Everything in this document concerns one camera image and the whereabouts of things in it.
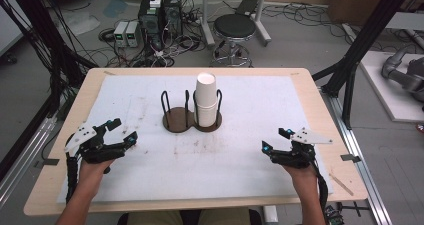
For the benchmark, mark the grey bench power supply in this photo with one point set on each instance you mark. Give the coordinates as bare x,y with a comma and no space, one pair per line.
132,34
120,34

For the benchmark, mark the brown cardboard box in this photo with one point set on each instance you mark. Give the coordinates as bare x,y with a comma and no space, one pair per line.
356,1

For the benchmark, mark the aluminium rail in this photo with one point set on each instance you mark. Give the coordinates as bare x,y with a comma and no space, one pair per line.
23,161
363,171

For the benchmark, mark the black round stool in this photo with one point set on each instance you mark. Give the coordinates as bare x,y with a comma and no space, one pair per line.
234,26

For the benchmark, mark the black tape piece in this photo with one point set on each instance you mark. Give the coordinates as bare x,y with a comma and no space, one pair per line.
46,162
350,158

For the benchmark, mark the black computer tower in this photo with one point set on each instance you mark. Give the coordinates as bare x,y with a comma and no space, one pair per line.
172,13
150,23

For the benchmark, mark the person's khaki pants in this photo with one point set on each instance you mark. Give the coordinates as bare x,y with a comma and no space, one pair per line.
156,218

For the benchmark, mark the black metal frame post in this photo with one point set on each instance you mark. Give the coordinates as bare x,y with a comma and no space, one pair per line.
360,48
43,35

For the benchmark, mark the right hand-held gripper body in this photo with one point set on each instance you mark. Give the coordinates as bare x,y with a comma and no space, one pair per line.
296,156

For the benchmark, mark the white paper cup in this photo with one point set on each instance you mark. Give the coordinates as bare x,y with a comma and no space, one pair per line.
205,90
205,116

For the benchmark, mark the green circuit board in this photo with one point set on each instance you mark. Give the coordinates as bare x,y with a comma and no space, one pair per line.
333,215

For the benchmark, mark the white floor board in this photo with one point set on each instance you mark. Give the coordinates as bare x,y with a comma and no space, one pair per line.
386,98

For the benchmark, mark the thin wooden stick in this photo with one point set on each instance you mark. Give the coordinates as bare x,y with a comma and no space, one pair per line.
341,185

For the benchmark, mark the person's left hand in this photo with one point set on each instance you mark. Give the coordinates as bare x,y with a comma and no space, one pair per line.
91,173

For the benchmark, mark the white table mat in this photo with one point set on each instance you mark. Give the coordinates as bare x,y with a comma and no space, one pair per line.
200,165

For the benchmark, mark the white box on tower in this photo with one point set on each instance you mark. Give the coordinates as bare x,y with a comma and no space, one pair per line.
155,0

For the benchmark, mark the person's right hand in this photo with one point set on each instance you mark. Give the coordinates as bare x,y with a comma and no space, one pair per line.
305,178

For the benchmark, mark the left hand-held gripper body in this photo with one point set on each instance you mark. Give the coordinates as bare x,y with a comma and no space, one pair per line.
87,148

